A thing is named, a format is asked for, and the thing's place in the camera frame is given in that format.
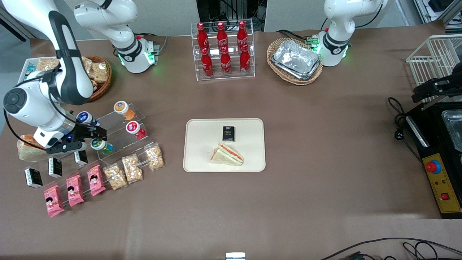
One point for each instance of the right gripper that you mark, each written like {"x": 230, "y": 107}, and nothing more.
{"x": 83, "y": 131}

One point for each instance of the green gum bottle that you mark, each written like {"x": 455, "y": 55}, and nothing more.
{"x": 103, "y": 146}

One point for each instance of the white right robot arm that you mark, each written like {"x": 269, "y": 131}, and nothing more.
{"x": 32, "y": 104}

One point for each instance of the blue gum bottle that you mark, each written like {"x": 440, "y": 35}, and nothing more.
{"x": 83, "y": 117}

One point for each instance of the orange gum bottle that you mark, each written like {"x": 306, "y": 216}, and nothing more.
{"x": 123, "y": 109}

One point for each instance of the red gum bottle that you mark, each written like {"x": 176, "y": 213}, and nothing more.
{"x": 135, "y": 130}

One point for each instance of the cream plastic tray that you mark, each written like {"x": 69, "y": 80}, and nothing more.
{"x": 202, "y": 151}

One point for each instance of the aluminium foil tray stack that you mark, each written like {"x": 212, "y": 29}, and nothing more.
{"x": 296, "y": 59}

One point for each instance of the black tray sealer machine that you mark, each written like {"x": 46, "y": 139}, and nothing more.
{"x": 438, "y": 151}

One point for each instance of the black small carton box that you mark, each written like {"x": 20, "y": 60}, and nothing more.
{"x": 55, "y": 167}
{"x": 33, "y": 178}
{"x": 228, "y": 133}
{"x": 81, "y": 158}

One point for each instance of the clear acrylic stepped stand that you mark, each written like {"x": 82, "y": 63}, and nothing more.
{"x": 115, "y": 128}

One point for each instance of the pink snack packet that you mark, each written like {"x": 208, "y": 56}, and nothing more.
{"x": 74, "y": 190}
{"x": 54, "y": 201}
{"x": 96, "y": 180}

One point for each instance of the clear bag of crackers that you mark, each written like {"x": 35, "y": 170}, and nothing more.
{"x": 47, "y": 64}
{"x": 87, "y": 64}
{"x": 155, "y": 156}
{"x": 132, "y": 169}
{"x": 115, "y": 177}
{"x": 100, "y": 72}

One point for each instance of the wicker basket with snacks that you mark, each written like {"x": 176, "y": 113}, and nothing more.
{"x": 104, "y": 88}

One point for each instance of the wrapped triangle sandwich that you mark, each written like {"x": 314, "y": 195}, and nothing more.
{"x": 227, "y": 155}
{"x": 27, "y": 151}

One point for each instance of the teal snack packet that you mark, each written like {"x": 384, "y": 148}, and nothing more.
{"x": 30, "y": 72}

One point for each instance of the white rectangular bin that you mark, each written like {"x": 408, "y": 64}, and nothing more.
{"x": 29, "y": 63}

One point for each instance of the red cola bottle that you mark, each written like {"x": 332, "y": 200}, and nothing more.
{"x": 225, "y": 62}
{"x": 206, "y": 63}
{"x": 242, "y": 32}
{"x": 201, "y": 34}
{"x": 221, "y": 33}
{"x": 245, "y": 59}

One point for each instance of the clear acrylic bottle rack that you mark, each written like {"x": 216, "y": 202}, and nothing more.
{"x": 249, "y": 74}

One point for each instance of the small silver device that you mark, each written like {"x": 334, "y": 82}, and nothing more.
{"x": 235, "y": 256}

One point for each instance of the wicker basket with foil trays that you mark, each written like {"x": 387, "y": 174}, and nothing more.
{"x": 278, "y": 70}

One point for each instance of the red emergency stop button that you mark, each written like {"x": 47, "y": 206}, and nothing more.
{"x": 432, "y": 166}

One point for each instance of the yellow sealer control panel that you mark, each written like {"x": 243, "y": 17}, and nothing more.
{"x": 442, "y": 187}

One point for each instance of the steel food container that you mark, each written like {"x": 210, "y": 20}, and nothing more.
{"x": 454, "y": 130}

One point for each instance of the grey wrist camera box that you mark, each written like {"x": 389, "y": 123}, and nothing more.
{"x": 66, "y": 147}

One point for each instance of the red rocker switch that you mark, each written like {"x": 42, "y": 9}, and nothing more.
{"x": 444, "y": 196}

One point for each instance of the grey metal shelf frame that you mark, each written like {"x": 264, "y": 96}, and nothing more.
{"x": 436, "y": 9}

